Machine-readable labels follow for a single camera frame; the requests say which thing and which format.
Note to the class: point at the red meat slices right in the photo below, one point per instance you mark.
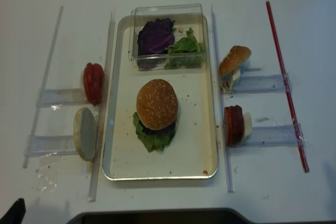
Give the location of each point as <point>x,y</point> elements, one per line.
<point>234,123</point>

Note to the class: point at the red tomato slices left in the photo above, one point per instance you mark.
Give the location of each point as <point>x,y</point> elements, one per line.
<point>93,77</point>

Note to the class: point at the metal baking tray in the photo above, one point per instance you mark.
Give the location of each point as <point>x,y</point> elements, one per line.
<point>192,154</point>

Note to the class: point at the sesame bun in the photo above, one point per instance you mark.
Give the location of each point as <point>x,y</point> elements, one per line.
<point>236,57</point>
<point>157,104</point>

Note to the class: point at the clear rail left of tray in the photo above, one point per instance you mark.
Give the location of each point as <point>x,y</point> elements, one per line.
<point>96,162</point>

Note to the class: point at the sesame top bun rear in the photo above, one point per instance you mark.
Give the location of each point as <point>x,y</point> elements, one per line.
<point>236,57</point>

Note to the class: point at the sesame top bun front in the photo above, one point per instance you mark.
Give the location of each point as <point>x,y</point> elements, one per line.
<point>157,104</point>

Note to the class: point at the purple cabbage leaf in container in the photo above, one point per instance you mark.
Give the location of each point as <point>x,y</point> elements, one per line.
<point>155,37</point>

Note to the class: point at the green lettuce in container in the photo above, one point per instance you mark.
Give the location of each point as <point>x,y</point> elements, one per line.
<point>186,44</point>

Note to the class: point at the clear plastic container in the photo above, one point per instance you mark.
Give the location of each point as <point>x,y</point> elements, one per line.
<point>184,17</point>

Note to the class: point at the purple cabbage leaf on stack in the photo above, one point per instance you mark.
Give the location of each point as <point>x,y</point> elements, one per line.
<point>158,132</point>

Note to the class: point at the dark monitor edge bottom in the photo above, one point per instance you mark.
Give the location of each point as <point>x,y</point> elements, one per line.
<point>166,216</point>

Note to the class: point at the clear rail far left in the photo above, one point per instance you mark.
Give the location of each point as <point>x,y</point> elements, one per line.
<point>29,144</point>

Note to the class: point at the clear rail of tray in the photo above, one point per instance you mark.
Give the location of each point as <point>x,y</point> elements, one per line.
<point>228,169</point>
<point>96,162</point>

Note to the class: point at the green lettuce on stack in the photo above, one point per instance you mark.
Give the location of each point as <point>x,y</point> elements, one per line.
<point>152,142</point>

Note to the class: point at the white cheese block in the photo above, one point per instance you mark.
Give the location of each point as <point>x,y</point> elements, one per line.
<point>247,125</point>

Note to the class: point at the black object bottom left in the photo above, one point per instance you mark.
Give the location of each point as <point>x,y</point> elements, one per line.
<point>15,214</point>

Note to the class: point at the clear rail right of tray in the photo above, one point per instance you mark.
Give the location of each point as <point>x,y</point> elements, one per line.
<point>228,169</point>

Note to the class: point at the red plastic rail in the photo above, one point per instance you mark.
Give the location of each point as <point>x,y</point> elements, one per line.
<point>296,126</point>

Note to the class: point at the bun half left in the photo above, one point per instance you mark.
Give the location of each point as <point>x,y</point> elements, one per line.
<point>85,133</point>

